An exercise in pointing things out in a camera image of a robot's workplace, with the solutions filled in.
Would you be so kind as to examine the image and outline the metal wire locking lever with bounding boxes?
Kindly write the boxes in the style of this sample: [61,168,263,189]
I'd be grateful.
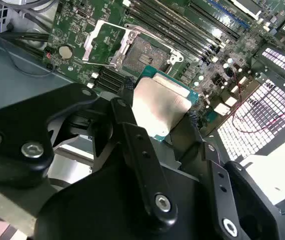
[124,23,225,50]

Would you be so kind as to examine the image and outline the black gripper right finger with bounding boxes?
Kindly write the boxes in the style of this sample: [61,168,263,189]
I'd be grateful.
[169,110,283,240]

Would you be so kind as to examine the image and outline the metal socket cover frame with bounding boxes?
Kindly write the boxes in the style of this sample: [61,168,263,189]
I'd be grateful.
[81,19,134,70]

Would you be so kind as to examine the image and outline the silver green CPU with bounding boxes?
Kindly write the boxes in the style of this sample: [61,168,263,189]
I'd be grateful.
[131,65,200,143]

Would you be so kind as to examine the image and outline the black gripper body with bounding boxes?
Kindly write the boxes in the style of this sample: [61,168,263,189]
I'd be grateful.
[35,159,216,240]

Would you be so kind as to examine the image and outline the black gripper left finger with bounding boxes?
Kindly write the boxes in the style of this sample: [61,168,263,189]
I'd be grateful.
[0,77,179,231]

